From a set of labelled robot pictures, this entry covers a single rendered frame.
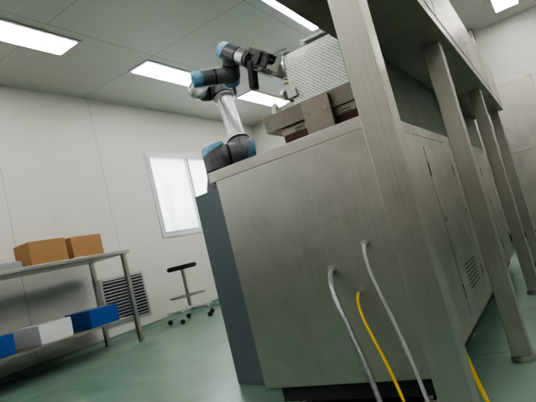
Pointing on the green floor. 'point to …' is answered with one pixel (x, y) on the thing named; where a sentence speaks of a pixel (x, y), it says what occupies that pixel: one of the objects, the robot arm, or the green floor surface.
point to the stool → (188, 291)
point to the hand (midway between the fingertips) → (282, 77)
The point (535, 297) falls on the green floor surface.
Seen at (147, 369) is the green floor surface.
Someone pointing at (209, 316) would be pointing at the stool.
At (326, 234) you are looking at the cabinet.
